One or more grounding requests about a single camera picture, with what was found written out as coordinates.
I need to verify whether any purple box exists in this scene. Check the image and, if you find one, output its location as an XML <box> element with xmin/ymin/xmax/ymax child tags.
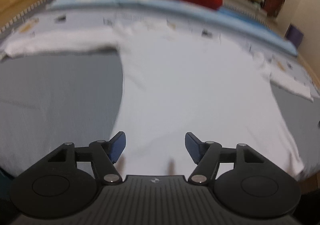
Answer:
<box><xmin>285</xmin><ymin>24</ymin><xmax>304</xmax><ymax>49</ymax></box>

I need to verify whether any grey printed bed cover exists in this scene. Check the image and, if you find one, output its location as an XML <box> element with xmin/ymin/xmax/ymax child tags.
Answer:
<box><xmin>1</xmin><ymin>0</ymin><xmax>319</xmax><ymax>179</ymax></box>

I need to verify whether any white t-shirt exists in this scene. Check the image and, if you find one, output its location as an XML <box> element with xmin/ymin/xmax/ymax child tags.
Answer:
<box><xmin>4</xmin><ymin>22</ymin><xmax>304</xmax><ymax>178</ymax></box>

